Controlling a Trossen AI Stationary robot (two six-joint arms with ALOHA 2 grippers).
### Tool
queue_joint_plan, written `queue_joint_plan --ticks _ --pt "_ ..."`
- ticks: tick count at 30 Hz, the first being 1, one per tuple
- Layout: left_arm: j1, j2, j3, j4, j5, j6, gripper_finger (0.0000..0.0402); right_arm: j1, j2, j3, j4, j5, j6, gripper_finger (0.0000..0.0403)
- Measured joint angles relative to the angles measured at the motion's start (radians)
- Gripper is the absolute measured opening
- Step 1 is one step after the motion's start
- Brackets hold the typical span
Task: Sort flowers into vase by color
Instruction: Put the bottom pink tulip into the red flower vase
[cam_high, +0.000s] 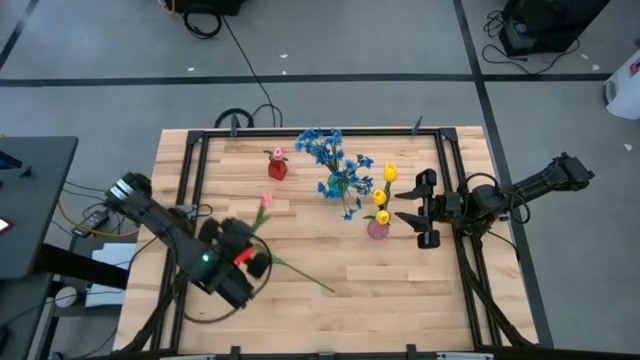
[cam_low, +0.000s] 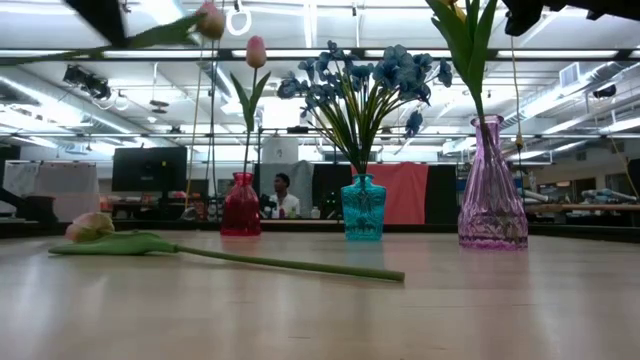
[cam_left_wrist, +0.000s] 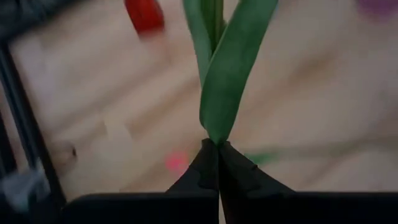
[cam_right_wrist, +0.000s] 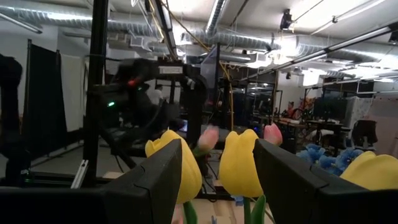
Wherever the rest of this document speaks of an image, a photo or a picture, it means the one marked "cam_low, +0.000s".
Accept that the blue artificial flower bunch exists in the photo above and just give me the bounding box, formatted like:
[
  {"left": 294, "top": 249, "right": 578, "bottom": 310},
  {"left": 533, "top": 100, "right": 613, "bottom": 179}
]
[
  {"left": 277, "top": 39, "right": 369, "bottom": 176},
  {"left": 349, "top": 43, "right": 454, "bottom": 176}
]

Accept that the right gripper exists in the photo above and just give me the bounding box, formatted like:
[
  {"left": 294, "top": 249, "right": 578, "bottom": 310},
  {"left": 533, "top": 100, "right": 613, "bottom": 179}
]
[{"left": 501, "top": 0, "right": 640, "bottom": 38}]

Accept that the black metal table frame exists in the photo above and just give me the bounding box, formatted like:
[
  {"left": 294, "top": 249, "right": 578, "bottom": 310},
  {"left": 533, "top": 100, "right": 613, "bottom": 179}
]
[{"left": 0, "top": 218, "right": 640, "bottom": 245}]

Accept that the pale hanging cloth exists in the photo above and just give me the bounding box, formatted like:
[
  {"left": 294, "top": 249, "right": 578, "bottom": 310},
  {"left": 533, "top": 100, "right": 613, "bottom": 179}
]
[{"left": 2, "top": 162, "right": 101, "bottom": 222}]

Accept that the black ceiling camera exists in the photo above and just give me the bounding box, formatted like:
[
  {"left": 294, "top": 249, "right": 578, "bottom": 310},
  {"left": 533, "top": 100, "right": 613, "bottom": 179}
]
[{"left": 62, "top": 64, "right": 113, "bottom": 102}]

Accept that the hanging cable with plug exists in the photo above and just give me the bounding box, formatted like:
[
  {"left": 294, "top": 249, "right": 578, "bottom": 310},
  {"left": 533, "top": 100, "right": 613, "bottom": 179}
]
[{"left": 504, "top": 29, "right": 526, "bottom": 154}]

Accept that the dark brown pot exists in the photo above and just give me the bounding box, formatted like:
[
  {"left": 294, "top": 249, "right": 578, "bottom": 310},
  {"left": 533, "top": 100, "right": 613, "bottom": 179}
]
[{"left": 23, "top": 195, "right": 57, "bottom": 224}]

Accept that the white ceiling vent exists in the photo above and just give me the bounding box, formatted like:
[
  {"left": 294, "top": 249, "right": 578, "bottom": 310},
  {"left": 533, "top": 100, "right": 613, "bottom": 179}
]
[{"left": 558, "top": 62, "right": 582, "bottom": 89}]

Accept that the purple glass vase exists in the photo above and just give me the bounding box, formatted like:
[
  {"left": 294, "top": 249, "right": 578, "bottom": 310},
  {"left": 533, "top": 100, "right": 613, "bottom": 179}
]
[{"left": 457, "top": 114, "right": 530, "bottom": 251}]

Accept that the teal glass vase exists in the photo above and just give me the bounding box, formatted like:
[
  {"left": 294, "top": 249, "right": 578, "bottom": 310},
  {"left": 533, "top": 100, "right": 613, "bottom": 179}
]
[{"left": 340, "top": 173, "right": 388, "bottom": 243}]

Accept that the black monitor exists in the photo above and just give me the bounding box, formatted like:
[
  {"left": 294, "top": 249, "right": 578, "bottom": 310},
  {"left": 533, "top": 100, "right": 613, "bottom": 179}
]
[{"left": 111, "top": 145, "right": 189, "bottom": 194}]

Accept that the person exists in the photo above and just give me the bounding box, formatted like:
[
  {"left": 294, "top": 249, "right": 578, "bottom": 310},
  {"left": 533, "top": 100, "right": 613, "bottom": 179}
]
[{"left": 267, "top": 172, "right": 302, "bottom": 220}]

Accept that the pink artificial tulip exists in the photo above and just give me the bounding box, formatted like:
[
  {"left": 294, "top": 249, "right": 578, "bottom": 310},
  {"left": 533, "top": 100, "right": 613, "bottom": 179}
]
[
  {"left": 48, "top": 211, "right": 406, "bottom": 283},
  {"left": 229, "top": 34, "right": 274, "bottom": 176},
  {"left": 0, "top": 0, "right": 227, "bottom": 66}
]

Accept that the white hanging ring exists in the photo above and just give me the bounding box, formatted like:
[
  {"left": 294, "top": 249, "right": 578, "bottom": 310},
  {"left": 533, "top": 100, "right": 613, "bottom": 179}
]
[{"left": 224, "top": 4, "right": 253, "bottom": 37}]

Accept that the red glass vase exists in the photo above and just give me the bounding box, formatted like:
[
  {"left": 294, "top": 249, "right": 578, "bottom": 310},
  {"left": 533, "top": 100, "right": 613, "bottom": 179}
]
[{"left": 220, "top": 171, "right": 263, "bottom": 237}]

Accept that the overhead rig light bar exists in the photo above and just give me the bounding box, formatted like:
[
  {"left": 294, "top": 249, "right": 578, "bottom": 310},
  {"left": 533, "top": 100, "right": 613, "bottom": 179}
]
[{"left": 0, "top": 48, "right": 640, "bottom": 63}]

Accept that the red hanging cloth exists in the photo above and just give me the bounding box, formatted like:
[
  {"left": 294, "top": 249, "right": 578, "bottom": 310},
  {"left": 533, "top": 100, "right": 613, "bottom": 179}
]
[{"left": 350, "top": 160, "right": 430, "bottom": 226}]

